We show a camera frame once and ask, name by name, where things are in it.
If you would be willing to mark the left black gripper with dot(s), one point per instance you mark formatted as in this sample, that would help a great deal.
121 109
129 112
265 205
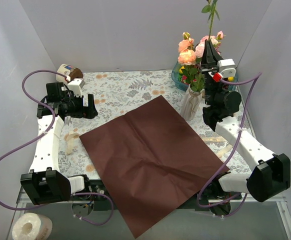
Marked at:
86 106

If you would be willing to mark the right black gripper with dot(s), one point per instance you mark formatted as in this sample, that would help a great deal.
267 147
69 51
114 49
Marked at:
209 69

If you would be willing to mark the pale pink rose stem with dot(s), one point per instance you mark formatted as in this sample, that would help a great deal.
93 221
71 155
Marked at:
199 50

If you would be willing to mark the deep pink rose stem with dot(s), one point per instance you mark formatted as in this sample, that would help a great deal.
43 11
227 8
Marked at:
216 41

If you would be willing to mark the peach rose stem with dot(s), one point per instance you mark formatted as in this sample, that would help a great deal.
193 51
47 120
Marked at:
211 9
191 63

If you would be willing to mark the red wrapping paper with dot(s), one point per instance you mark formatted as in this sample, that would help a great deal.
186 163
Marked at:
150 161

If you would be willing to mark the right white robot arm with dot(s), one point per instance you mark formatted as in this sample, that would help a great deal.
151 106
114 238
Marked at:
271 173

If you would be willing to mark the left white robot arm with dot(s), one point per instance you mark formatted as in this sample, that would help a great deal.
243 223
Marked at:
44 183

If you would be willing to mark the white ceramic vase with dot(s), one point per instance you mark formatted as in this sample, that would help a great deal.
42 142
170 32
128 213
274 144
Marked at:
191 104

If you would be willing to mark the floral patterned table mat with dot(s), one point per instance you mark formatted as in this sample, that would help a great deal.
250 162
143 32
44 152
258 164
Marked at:
115 94

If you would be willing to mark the pink dragon fruit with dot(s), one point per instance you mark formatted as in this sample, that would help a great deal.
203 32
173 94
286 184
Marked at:
184 80

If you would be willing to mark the left yellow mango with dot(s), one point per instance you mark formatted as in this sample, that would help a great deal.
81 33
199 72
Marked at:
181 70

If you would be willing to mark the teal plastic fruit basket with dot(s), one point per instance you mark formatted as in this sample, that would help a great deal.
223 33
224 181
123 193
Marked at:
175 77

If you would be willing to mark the brown-ended paper roll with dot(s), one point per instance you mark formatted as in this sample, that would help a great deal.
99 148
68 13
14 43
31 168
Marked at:
68 70

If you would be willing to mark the white tissue roll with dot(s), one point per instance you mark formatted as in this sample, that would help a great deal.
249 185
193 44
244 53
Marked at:
32 226

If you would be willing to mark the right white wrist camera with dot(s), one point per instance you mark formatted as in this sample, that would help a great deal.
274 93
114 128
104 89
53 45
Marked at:
226 68

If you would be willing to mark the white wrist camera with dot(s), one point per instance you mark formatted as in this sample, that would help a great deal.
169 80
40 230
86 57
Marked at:
76 86
226 68

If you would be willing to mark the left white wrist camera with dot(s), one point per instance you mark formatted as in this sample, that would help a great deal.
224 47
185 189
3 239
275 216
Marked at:
76 86

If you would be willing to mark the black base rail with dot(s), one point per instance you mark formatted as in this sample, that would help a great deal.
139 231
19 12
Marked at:
98 200

